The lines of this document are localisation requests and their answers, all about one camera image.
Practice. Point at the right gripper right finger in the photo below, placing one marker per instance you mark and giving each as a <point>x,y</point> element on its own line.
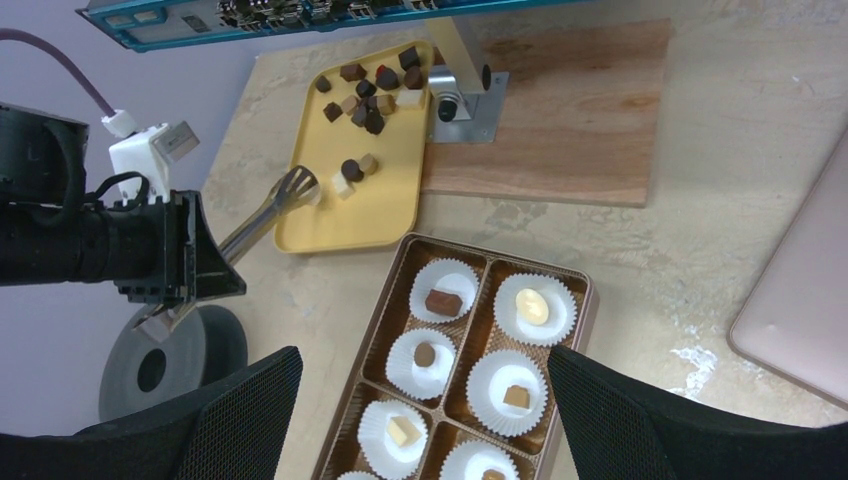
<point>618,427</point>

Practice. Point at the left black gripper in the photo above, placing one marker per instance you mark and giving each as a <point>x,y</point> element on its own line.
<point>159,253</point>

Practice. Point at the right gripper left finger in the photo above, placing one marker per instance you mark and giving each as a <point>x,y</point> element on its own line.
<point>234,428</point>

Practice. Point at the square caramel chocolate piece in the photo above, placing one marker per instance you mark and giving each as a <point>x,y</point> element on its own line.
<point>517,396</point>

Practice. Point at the metal tongs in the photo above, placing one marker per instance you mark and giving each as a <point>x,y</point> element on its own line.
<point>265,212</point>

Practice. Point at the pale cube chocolate piece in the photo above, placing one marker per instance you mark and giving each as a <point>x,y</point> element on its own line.
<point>402,431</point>

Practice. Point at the round brown chocolate piece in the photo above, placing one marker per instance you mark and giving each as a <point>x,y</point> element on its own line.
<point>424,355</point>

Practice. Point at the dark chocolate piece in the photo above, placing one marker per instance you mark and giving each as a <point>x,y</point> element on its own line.
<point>443,303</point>

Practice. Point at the brown box lid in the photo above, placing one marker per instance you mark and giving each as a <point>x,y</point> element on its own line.
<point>794,322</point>

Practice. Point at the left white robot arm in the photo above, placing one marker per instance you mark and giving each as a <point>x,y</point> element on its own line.
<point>43,198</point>

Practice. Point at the brown chocolate box tray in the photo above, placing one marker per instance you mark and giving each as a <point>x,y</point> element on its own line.
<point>474,335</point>

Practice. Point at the grey round speaker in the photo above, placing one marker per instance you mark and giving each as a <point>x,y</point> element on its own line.
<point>208,345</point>

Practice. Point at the white paper cup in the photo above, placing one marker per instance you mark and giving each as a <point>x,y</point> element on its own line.
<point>357,475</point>
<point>486,385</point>
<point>470,459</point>
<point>449,275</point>
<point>418,383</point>
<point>562,305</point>
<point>383,456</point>

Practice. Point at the yellow tray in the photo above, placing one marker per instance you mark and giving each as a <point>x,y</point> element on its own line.
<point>374,212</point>

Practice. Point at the wooden board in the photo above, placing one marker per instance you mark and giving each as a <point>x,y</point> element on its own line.
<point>578,124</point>

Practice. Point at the grey metal stand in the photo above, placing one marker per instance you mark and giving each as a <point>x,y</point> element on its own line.
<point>467,95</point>

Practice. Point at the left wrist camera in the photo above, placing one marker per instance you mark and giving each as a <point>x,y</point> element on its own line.
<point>150,152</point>

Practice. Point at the blue network switch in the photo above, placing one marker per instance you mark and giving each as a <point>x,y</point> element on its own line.
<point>144,26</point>

